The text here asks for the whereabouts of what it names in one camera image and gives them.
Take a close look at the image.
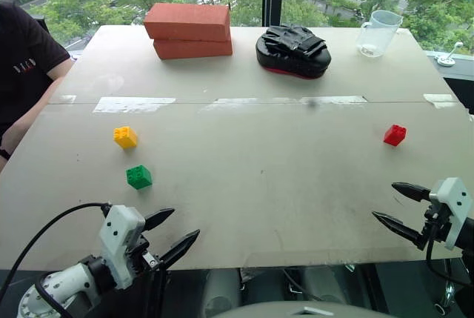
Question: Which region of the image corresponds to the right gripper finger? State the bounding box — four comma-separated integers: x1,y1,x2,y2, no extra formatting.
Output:
390,181,433,204
371,210,427,251

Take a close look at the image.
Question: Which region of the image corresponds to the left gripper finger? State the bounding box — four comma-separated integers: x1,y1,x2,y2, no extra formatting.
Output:
143,207,176,232
159,228,201,270

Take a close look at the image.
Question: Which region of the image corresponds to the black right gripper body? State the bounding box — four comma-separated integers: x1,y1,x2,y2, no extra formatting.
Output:
421,201,453,251

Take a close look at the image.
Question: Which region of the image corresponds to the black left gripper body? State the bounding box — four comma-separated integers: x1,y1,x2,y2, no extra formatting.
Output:
127,234,167,278

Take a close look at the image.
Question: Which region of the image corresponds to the green toy brick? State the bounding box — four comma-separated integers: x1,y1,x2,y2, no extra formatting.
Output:
125,164,153,191

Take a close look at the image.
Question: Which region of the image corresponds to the red toy brick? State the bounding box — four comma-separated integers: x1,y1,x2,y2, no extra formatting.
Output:
382,123,407,147

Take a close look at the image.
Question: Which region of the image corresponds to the yellow toy brick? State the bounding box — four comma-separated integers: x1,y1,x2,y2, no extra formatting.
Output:
113,125,138,150

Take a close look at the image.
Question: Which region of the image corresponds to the short clear tape strip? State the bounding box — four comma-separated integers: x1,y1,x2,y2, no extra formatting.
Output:
422,93,459,110

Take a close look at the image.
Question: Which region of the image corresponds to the grey rounded robot body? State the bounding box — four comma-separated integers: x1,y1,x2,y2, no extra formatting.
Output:
210,300,398,318

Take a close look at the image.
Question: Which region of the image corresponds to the clear plastic measuring cup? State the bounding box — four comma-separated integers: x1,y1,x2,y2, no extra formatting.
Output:
355,10,404,59

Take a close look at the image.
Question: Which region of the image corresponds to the red clay brick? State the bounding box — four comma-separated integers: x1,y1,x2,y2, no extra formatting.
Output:
143,2,232,42
152,31,234,61

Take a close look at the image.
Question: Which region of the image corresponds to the black boxing focus pad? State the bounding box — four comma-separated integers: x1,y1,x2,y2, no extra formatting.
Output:
255,24,333,81

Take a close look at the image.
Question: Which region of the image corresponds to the person in black t-shirt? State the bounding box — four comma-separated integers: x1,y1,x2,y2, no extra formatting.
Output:
0,0,74,138

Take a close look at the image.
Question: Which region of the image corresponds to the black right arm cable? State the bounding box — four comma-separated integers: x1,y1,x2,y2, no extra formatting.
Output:
424,234,455,286

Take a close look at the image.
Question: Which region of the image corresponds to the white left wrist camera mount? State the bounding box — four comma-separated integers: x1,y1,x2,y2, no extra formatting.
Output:
99,205,147,291

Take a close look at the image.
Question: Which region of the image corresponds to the white window handle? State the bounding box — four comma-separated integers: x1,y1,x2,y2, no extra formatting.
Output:
435,41,465,69

